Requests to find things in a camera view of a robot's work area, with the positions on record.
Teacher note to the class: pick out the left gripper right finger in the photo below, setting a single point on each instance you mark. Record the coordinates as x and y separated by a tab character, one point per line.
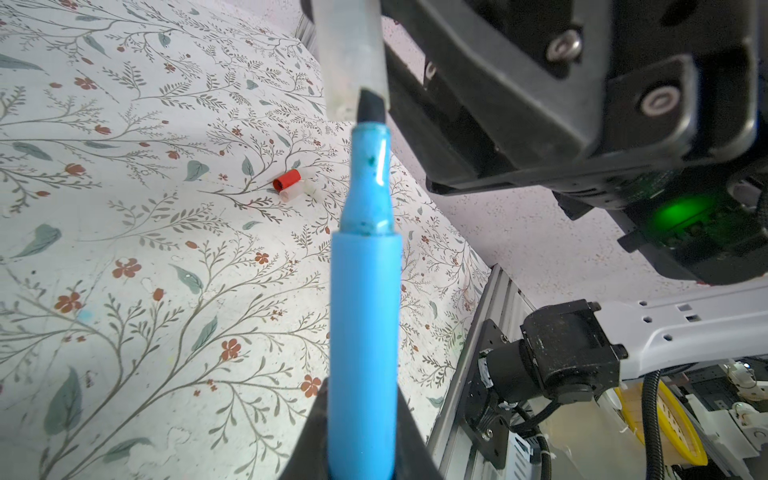
412	458

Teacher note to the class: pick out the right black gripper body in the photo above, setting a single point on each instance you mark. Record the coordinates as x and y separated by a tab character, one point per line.
687	223

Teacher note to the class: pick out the red pen cap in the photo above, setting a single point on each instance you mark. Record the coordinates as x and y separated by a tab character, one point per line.
286	180

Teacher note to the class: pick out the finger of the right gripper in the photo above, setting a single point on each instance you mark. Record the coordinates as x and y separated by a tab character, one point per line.
521	93

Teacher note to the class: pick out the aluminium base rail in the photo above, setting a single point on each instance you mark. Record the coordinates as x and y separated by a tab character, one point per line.
471	437

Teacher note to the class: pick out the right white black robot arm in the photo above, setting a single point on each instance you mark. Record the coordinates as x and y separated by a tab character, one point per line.
577	350

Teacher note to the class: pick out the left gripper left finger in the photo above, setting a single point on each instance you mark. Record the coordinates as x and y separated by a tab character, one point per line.
308	460

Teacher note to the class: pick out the blue highlighter pen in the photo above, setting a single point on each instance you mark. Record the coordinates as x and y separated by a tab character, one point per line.
364	309

